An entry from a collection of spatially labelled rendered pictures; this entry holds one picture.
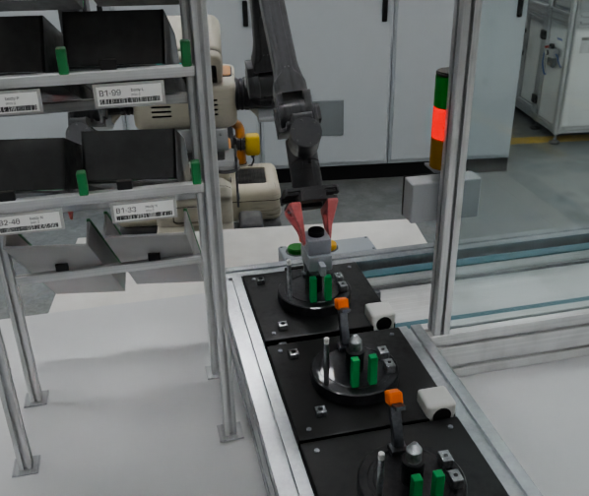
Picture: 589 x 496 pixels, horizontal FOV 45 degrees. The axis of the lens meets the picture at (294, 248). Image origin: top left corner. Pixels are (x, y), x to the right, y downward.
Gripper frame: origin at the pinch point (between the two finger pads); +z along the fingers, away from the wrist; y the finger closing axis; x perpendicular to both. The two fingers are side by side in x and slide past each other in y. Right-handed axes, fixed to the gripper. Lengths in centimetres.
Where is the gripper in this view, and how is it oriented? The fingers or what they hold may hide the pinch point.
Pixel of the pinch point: (316, 239)
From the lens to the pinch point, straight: 128.8
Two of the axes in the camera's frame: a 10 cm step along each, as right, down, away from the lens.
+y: 9.8, -1.1, 1.9
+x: -1.6, 2.3, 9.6
